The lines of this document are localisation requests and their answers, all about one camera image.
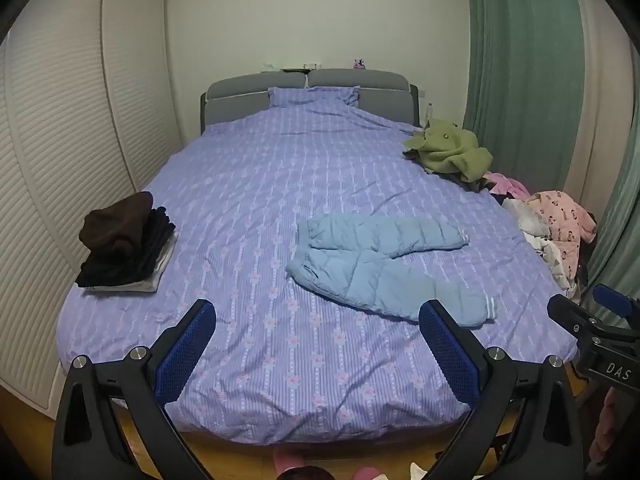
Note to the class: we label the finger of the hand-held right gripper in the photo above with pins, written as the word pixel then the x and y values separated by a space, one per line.
pixel 612 298
pixel 575 312

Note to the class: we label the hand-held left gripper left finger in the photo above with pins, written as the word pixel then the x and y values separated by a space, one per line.
pixel 182 355

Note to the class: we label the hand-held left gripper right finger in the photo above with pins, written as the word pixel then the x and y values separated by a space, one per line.
pixel 450 355

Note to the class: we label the light blue padded pants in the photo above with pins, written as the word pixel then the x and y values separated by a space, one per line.
pixel 360 270

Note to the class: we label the green curtain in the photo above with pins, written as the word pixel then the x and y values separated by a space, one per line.
pixel 520 60
pixel 620 230

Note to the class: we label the grey white folded cloth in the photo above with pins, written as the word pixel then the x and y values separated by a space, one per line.
pixel 150 285

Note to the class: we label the pink printed jacket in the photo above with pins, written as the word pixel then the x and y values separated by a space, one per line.
pixel 562 220

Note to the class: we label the pile of white clothes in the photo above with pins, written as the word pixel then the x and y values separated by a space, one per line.
pixel 530 222

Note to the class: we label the stack of dark folded clothes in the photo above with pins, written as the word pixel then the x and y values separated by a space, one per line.
pixel 145 255

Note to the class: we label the pink garment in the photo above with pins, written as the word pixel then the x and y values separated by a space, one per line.
pixel 507 185

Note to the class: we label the pink slipper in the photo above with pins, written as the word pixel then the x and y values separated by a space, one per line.
pixel 287 460
pixel 367 473

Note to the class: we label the brown folded garment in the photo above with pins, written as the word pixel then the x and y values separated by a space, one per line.
pixel 117 222

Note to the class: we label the bed with purple duvet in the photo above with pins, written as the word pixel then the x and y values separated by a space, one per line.
pixel 260 185

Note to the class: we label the white sheer curtain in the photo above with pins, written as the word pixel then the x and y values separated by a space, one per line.
pixel 610 110

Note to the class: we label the olive green sweater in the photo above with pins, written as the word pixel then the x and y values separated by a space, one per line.
pixel 450 152

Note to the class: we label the white louvered wardrobe door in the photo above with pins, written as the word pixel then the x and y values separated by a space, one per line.
pixel 137 85
pixel 45 185

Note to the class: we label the clear plastic bottle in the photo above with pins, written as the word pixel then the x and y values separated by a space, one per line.
pixel 428 115

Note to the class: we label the grey padded headboard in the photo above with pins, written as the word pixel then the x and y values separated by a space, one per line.
pixel 240 92

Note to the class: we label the purple patterned pillow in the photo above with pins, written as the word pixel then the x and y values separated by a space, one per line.
pixel 312 96

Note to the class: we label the small purple toy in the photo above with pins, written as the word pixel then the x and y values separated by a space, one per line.
pixel 359 64

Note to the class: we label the dark flat book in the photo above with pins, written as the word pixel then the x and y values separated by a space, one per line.
pixel 292 69

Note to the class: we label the small white box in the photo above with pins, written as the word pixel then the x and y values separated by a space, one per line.
pixel 311 65

